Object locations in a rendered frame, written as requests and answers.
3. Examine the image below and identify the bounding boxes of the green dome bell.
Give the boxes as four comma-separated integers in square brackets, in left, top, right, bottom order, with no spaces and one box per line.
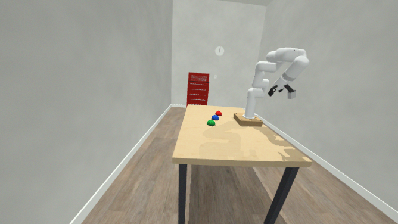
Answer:
[207,119,215,126]

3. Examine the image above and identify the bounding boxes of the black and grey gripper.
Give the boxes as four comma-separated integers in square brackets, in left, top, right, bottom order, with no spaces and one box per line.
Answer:
[268,76,291,97]

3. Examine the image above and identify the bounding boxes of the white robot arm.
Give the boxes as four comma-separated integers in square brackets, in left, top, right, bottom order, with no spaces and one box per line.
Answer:
[243,48,309,119]

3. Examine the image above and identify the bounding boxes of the blue bell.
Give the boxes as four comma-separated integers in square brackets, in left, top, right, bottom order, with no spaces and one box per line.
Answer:
[212,113,219,120]

